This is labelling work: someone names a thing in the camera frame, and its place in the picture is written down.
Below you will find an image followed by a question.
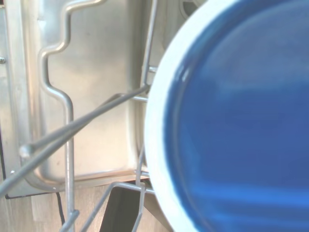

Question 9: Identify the metal dishwasher rail frame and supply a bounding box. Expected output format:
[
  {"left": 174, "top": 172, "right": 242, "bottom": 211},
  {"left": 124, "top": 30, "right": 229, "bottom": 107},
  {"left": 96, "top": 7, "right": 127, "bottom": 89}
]
[{"left": 0, "top": 0, "right": 203, "bottom": 199}]

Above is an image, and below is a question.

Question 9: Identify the thin black floor cable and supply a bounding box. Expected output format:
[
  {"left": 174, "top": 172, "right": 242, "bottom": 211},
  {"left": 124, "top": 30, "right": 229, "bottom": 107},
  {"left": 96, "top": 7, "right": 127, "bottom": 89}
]
[{"left": 55, "top": 190, "right": 66, "bottom": 224}]

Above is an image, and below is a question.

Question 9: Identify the grey wire dishwasher rack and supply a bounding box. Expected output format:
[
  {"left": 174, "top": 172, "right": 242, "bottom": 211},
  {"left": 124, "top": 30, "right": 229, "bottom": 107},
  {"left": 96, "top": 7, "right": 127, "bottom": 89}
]
[{"left": 0, "top": 0, "right": 169, "bottom": 232}]

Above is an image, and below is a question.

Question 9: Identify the dark blue mug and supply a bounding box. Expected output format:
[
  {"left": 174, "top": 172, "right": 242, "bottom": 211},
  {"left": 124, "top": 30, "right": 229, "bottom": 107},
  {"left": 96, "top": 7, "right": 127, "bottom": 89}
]
[{"left": 144, "top": 0, "right": 309, "bottom": 232}]

